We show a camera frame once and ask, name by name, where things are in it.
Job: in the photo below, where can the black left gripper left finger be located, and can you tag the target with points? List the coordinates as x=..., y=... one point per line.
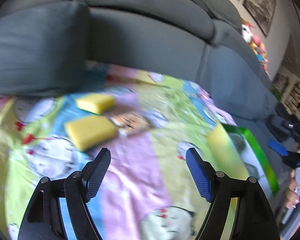
x=43, y=219

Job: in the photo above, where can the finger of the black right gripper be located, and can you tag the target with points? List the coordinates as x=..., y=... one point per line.
x=278, y=148

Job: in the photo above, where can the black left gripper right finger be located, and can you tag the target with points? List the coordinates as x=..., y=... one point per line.
x=254, y=218

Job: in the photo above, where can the large yellow sponge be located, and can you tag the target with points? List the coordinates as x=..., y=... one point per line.
x=90, y=131

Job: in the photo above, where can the orange tree tissue pack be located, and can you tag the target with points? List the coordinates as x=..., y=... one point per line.
x=130, y=123

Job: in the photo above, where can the yellow green sponge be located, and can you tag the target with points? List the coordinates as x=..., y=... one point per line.
x=95, y=103

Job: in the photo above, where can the person's hand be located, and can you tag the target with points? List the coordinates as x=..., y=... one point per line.
x=292, y=198

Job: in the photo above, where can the green storage box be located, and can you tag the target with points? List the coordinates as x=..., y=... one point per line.
x=236, y=152

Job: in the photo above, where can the colourful plush toy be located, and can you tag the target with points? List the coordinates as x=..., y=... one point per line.
x=255, y=43

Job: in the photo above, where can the colourful cartoon bed sheet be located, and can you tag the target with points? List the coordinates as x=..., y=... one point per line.
x=148, y=192

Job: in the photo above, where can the framed landscape picture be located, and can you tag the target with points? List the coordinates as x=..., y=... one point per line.
x=262, y=11

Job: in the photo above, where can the grey sofa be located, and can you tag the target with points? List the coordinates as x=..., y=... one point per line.
x=180, y=39

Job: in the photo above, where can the grey throw pillow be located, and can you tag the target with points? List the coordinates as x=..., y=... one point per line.
x=43, y=49

